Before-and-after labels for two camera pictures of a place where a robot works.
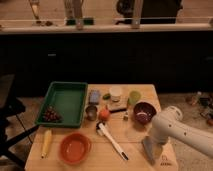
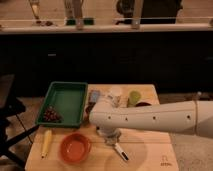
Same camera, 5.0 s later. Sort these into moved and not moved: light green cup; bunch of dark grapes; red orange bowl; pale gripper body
Moved: pale gripper body
Not moved: light green cup; red orange bowl; bunch of dark grapes
